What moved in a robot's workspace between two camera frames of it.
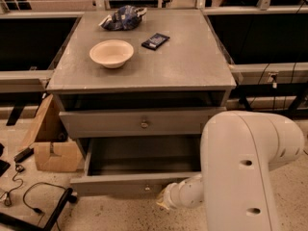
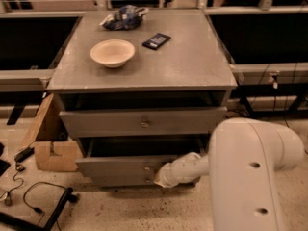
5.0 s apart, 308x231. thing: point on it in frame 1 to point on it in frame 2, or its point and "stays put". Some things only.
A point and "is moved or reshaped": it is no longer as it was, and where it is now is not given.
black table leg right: (243, 101) stays put
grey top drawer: (137, 122) stays put
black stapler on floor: (23, 155) stays put
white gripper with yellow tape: (173, 193) to (172, 172)
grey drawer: (137, 166) is moved or reshaped
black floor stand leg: (54, 216) stays put
